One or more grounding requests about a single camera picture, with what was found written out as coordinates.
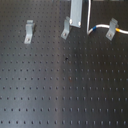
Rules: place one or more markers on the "metal cable clip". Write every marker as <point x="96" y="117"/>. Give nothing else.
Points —
<point x="29" y="31"/>
<point x="66" y="29"/>
<point x="113" y="25"/>

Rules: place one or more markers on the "left metal cable clip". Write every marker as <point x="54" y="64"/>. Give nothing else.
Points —
<point x="29" y="31"/>

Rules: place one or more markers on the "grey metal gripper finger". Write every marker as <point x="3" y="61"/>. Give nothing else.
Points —
<point x="76" y="13"/>

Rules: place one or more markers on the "right metal cable clip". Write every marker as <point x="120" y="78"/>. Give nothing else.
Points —
<point x="113" y="25"/>

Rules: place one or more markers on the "middle metal cable clip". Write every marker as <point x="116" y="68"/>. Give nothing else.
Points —
<point x="66" y="29"/>

